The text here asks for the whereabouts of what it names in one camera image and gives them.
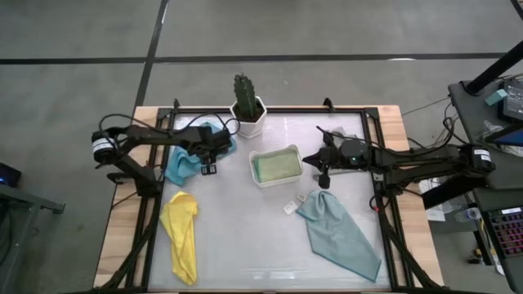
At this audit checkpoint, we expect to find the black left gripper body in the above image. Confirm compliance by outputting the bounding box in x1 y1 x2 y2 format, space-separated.
187 124 233 163

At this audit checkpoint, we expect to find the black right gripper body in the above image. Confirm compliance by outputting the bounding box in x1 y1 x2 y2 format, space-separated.
301 131 371 175

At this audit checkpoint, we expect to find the bright blue microfiber towel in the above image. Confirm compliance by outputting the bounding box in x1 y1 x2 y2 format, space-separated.
164 121 238 187

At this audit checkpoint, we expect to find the grey microfiber towel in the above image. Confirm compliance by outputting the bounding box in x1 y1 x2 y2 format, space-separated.
312 125 371 177

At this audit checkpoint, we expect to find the pale green microfiber towel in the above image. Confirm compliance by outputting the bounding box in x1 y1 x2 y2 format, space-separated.
253 149 302 184

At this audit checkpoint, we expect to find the thin teal microfiber towel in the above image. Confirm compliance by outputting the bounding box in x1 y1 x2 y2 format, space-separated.
296 189 383 283

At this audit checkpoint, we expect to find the yellow microfiber towel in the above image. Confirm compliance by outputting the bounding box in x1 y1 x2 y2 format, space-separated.
159 190 200 286

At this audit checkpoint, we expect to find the white plastic bin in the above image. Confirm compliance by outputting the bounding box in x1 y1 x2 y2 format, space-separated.
248 143 305 189

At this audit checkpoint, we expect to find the white hexagonal plant pot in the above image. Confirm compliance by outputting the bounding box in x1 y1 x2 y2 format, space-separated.
230 96 268 140

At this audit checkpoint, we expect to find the green cactus plant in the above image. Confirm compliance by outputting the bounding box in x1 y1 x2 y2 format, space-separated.
233 73 258 119

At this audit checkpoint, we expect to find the black stand base beam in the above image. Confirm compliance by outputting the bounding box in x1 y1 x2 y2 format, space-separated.
420 171 487 209

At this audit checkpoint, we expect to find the dark grey side cart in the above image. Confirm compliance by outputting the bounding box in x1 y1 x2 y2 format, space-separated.
448 79 523 294

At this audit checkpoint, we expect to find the clear plastic bottle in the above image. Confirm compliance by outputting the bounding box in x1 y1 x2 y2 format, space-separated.
454 207 483 224

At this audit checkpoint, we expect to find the small teal box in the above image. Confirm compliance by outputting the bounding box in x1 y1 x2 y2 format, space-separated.
485 88 510 107

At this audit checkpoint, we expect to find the small yellow black tool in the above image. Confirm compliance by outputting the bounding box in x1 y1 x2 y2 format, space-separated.
467 247 485 265

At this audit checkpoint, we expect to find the dark tablet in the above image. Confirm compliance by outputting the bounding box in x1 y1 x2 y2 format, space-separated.
484 123 523 148

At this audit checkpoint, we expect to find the crumpled clear plastic bag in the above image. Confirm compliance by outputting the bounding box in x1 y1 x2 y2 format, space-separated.
477 120 523 158

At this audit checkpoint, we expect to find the black stand pole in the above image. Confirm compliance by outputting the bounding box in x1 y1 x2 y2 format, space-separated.
465 40 523 96

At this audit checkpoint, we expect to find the black electronics box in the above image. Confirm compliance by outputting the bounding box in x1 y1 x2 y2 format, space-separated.
497 78 523 123

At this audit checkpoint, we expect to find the laptop with backlit keyboard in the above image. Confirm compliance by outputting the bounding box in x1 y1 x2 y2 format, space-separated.
481 206 523 293

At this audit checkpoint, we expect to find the dark grey side desk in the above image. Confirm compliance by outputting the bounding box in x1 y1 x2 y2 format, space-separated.
0 161 66 294

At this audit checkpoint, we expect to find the black device with blue light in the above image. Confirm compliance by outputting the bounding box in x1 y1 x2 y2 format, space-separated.
0 162 23 188

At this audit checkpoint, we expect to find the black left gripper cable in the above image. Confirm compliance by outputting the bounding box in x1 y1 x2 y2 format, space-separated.
97 112 242 138

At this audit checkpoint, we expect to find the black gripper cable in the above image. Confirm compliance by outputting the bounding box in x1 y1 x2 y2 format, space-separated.
315 125 469 154
97 112 242 138

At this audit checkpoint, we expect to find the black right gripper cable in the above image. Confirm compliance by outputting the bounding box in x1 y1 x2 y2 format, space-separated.
315 125 469 154

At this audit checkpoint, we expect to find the black aluminium rig frame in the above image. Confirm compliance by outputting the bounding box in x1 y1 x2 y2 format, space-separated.
92 96 450 294

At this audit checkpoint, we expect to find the thin grey floor cable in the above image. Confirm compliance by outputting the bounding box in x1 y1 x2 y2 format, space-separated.
402 96 450 117

